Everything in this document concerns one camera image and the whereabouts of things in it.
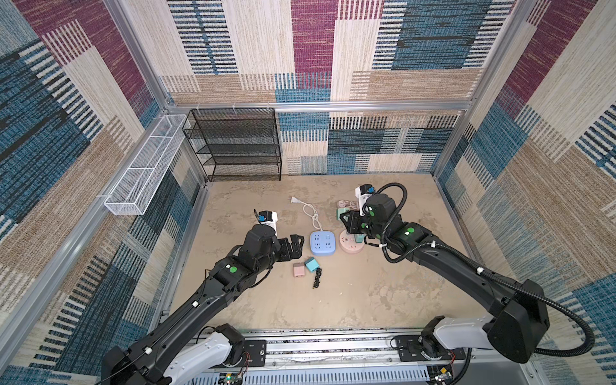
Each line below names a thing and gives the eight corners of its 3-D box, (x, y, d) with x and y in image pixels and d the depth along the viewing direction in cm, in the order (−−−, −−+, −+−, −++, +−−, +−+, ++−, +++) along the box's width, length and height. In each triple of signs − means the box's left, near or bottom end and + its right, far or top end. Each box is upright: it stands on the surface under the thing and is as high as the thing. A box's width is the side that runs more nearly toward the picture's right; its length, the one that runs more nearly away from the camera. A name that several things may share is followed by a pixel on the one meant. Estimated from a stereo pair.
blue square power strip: (310, 255, 95) (310, 252, 93) (310, 233, 101) (310, 230, 100) (336, 255, 95) (336, 252, 93) (334, 233, 101) (335, 230, 100)
